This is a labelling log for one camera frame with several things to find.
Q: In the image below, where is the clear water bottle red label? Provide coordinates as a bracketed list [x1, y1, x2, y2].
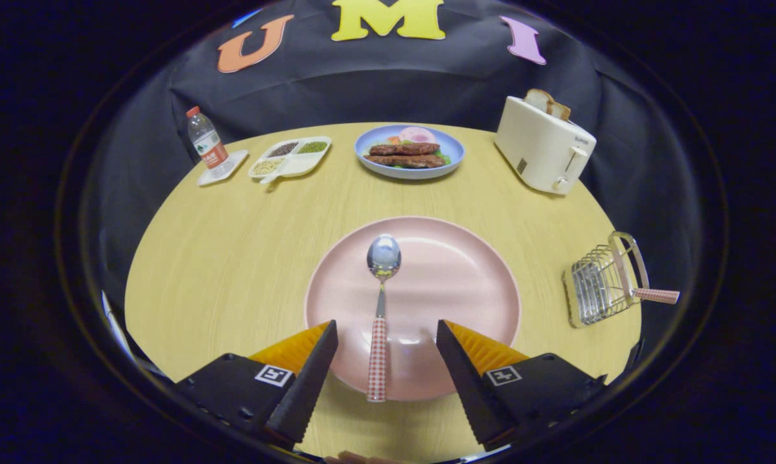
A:
[186, 106, 232, 178]

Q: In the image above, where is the cream toaster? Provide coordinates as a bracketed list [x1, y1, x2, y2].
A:
[494, 95, 597, 196]

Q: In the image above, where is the white square coaster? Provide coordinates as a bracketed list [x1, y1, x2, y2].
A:
[197, 150, 249, 188]

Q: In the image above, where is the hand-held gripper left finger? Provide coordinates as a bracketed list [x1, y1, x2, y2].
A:
[172, 320, 339, 452]

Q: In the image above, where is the metal wire basket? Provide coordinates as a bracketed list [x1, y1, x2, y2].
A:
[563, 231, 651, 329]

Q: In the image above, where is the fork with red checked handle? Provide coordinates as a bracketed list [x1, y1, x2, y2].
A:
[632, 287, 681, 305]

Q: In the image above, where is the pink plate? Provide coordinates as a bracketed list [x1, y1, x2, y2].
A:
[304, 216, 522, 402]

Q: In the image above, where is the white divided dish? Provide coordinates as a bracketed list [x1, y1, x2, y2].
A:
[247, 136, 333, 188]

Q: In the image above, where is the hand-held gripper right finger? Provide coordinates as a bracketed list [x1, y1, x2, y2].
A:
[435, 319, 608, 453]

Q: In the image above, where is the brown meat strip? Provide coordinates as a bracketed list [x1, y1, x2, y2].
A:
[369, 142, 441, 157]
[364, 154, 447, 169]

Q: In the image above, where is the blue plate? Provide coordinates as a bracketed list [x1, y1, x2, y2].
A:
[354, 124, 466, 180]

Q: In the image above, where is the spoon with red checked handle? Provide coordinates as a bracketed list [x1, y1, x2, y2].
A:
[366, 234, 403, 403]

